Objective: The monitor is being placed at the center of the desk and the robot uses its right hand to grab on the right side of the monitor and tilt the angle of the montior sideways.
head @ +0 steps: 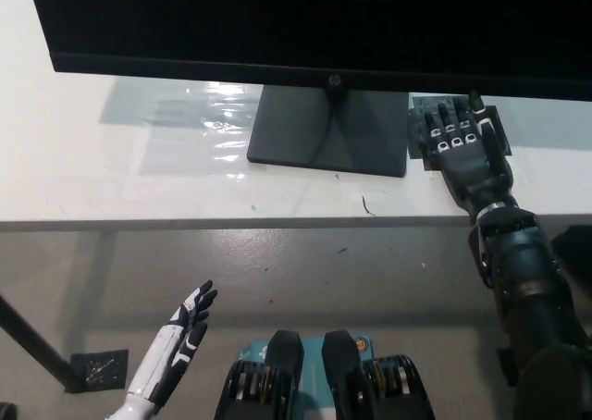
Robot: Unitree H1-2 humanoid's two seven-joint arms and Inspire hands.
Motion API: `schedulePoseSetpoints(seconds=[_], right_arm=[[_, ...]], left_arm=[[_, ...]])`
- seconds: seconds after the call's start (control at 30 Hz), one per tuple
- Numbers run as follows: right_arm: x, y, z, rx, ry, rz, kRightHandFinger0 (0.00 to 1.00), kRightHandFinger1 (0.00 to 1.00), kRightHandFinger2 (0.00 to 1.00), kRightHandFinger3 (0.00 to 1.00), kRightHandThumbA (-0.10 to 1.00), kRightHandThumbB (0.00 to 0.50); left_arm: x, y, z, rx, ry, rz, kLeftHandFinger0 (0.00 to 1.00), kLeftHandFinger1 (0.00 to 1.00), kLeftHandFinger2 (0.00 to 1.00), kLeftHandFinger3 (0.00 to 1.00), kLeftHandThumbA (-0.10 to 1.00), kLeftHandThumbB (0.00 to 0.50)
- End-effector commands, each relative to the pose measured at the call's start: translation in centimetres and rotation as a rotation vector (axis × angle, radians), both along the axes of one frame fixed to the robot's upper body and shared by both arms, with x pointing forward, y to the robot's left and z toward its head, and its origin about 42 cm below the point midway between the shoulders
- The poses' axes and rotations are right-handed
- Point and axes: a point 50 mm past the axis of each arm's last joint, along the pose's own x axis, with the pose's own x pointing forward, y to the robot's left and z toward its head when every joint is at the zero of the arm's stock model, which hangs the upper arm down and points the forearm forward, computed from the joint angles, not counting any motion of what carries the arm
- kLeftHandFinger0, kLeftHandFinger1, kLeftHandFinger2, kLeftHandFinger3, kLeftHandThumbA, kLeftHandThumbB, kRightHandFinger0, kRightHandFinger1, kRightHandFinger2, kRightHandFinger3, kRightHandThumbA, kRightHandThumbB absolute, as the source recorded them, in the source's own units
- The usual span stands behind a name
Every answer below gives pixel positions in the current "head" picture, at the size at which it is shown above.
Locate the thin black monitor cable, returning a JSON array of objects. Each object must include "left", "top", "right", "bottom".
[{"left": 309, "top": 91, "right": 341, "bottom": 162}]

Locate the black tape patch on desk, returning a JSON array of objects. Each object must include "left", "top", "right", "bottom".
[{"left": 406, "top": 93, "right": 513, "bottom": 172}]

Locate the clear plastic film sheet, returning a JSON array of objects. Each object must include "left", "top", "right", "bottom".
[{"left": 100, "top": 77, "right": 260, "bottom": 179}]

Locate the dark bulky floor object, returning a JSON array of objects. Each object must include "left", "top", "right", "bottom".
[{"left": 549, "top": 225, "right": 592, "bottom": 301}]

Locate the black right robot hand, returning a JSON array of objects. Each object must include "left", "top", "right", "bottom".
[{"left": 423, "top": 91, "right": 522, "bottom": 220}]

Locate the black desk leg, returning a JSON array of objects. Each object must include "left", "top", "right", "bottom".
[{"left": 0, "top": 292, "right": 80, "bottom": 391}]

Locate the black HP monitor with stand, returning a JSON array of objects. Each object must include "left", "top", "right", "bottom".
[{"left": 25, "top": 0, "right": 592, "bottom": 179}]

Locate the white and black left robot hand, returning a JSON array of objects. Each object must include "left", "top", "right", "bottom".
[{"left": 126, "top": 279, "right": 219, "bottom": 405}]

